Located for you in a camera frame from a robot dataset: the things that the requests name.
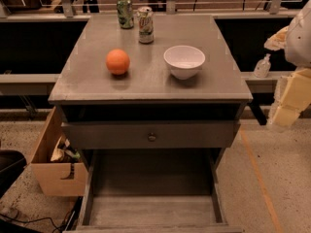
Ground white bowl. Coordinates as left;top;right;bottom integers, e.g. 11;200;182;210
163;46;206;80

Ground open grey middle drawer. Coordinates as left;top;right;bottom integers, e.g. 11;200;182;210
66;150;243;233

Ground black floor cable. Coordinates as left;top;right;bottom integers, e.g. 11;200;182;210
0;207;77;233

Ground green soda can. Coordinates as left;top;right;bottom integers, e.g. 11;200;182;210
117;0;134;29

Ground grey top drawer with knob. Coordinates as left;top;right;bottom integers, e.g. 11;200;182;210
62;120;240;150

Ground white 7up can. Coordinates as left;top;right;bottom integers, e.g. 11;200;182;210
137;6;154;44

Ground black bin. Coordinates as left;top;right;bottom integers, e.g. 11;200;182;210
0;150;26;198

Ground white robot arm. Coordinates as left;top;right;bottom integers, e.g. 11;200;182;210
264;1;311;131

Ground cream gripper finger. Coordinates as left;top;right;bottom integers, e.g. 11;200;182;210
271;68;311;128

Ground orange ball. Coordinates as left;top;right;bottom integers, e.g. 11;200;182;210
106;49;130;75

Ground grey wooden drawer cabinet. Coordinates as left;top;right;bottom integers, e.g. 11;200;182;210
48;14;254;167

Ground cardboard box with trash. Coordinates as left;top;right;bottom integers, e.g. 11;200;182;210
29;109;88;197

